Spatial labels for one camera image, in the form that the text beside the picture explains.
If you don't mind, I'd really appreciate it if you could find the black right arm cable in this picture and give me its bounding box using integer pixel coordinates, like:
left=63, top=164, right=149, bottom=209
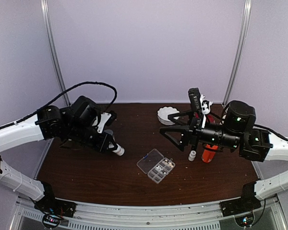
left=254, top=123, right=288, bottom=143

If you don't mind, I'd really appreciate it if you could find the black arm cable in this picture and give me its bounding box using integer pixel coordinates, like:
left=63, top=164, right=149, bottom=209
left=0, top=81, right=118, bottom=135
left=254, top=123, right=288, bottom=143

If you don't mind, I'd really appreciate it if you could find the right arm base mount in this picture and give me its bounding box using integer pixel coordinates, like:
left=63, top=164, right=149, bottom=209
left=219, top=198, right=261, bottom=217

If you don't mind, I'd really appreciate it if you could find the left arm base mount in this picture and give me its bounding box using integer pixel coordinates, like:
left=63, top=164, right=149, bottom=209
left=32, top=199, right=76, bottom=218

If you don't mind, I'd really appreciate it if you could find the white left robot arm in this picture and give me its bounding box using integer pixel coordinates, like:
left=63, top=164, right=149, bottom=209
left=0, top=96, right=125, bottom=213

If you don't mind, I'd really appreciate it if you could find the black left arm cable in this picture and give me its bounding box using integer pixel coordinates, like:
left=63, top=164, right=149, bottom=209
left=0, top=81, right=118, bottom=135

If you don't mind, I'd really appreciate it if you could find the right aluminium frame post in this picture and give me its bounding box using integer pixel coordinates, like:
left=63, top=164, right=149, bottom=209
left=222, top=0, right=252, bottom=106

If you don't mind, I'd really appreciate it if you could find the red floral plate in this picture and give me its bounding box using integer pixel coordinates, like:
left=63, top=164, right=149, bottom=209
left=206, top=114, right=215, bottom=123

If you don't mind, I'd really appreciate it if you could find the clear plastic pill organizer box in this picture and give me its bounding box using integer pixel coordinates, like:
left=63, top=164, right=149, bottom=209
left=137, top=149, right=176, bottom=184

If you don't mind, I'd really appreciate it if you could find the aluminium front rail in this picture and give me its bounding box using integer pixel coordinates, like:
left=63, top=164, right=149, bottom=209
left=11, top=189, right=284, bottom=230

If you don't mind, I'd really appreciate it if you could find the small white pill bottle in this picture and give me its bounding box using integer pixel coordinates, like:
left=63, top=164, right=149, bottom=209
left=188, top=150, right=196, bottom=161

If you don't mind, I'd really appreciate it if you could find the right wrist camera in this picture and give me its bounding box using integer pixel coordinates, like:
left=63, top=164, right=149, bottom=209
left=188, top=88, right=213, bottom=115

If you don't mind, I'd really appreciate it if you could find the orange cylindrical bottle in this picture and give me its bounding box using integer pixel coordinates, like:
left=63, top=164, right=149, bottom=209
left=202, top=144, right=218, bottom=163

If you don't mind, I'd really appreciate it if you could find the left aluminium frame post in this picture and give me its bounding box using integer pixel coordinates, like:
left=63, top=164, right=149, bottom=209
left=40, top=0, right=66, bottom=92

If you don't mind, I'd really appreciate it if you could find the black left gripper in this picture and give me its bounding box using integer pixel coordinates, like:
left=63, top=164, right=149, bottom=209
left=66, top=122, right=117, bottom=153

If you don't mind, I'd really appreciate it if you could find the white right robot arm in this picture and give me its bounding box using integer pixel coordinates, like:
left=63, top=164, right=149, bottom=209
left=160, top=101, right=288, bottom=162

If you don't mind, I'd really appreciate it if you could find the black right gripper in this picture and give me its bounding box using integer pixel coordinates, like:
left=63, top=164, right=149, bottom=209
left=159, top=109, right=241, bottom=152

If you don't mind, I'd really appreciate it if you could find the white orange vitamin bottle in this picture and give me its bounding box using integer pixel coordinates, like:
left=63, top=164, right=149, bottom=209
left=104, top=129, right=115, bottom=139

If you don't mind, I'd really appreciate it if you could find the small white capped bottle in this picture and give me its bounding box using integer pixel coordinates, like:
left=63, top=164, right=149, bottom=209
left=112, top=144, right=125, bottom=156

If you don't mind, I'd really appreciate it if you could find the aluminium frame post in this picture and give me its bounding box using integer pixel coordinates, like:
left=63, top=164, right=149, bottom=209
left=40, top=0, right=66, bottom=92
left=222, top=0, right=252, bottom=106

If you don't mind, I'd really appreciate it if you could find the white scalloped bowl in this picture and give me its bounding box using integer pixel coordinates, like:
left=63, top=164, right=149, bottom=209
left=157, top=106, right=179, bottom=126

